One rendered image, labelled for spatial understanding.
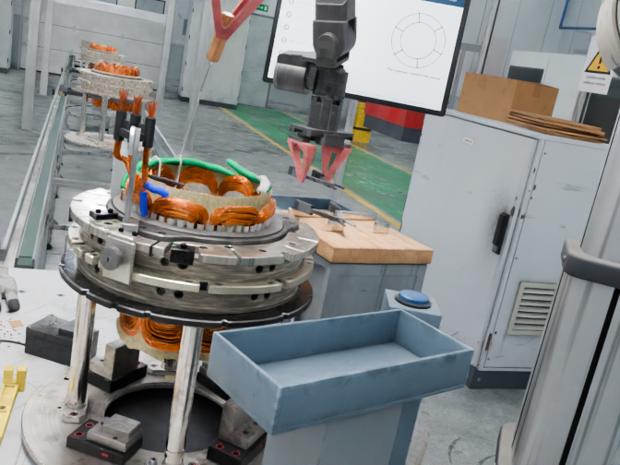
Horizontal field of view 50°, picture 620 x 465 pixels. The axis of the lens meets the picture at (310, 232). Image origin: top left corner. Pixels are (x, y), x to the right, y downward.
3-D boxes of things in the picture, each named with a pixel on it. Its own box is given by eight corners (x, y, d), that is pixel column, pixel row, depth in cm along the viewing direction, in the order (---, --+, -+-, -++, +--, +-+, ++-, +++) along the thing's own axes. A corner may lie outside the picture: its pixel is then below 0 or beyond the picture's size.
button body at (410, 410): (351, 475, 92) (389, 306, 86) (349, 447, 99) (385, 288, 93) (399, 483, 93) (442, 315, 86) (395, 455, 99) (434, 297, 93)
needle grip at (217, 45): (203, 55, 83) (220, 9, 80) (214, 56, 84) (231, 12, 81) (209, 62, 82) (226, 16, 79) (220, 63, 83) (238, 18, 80)
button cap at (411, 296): (399, 303, 88) (401, 295, 87) (397, 292, 92) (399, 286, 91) (429, 308, 88) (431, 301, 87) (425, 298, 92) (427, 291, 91)
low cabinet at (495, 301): (562, 392, 324) (637, 150, 295) (465, 391, 305) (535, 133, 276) (456, 309, 417) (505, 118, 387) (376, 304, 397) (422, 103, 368)
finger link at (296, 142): (280, 177, 121) (288, 125, 119) (311, 179, 125) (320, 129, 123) (300, 186, 116) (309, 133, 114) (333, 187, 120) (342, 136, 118)
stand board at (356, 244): (271, 222, 114) (274, 208, 113) (363, 227, 123) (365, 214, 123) (330, 263, 97) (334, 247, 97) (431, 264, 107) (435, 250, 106)
